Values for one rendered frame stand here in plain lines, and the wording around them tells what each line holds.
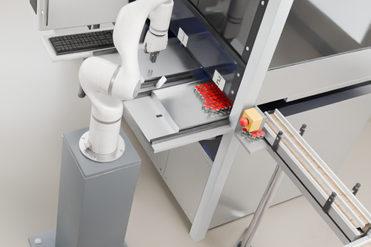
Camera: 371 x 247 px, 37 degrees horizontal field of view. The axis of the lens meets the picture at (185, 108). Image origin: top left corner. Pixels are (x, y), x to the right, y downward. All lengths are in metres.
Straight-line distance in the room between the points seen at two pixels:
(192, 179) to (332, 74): 0.91
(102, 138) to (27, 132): 1.41
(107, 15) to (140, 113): 0.80
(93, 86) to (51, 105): 1.70
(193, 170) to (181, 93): 0.50
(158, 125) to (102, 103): 0.39
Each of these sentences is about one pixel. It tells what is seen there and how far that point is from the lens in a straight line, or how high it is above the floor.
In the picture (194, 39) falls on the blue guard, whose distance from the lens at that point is 2.66.
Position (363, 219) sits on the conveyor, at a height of 0.93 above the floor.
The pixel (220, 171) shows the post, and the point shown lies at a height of 0.60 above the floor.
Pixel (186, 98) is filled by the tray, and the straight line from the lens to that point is 2.60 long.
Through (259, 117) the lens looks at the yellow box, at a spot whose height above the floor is 1.03.
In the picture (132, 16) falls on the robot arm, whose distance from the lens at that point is 2.01.
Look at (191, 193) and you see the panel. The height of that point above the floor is 0.27.
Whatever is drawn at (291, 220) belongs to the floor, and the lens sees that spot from 3.46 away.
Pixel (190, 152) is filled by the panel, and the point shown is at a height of 0.49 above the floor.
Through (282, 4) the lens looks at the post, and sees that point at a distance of 2.14.
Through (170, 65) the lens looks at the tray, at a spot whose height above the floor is 0.88.
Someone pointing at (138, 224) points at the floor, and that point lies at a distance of 3.18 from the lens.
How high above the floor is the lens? 2.55
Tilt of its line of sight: 41 degrees down
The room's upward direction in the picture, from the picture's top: 15 degrees clockwise
